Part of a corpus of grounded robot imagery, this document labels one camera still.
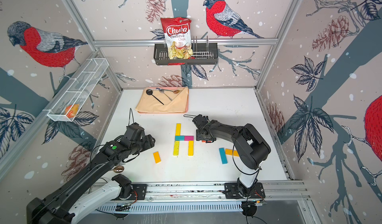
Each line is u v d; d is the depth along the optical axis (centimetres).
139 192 73
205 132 67
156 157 86
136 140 61
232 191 73
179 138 93
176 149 88
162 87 126
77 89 78
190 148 88
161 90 118
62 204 40
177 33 82
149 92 118
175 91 118
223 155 86
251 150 47
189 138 93
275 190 75
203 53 95
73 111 67
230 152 85
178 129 98
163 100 115
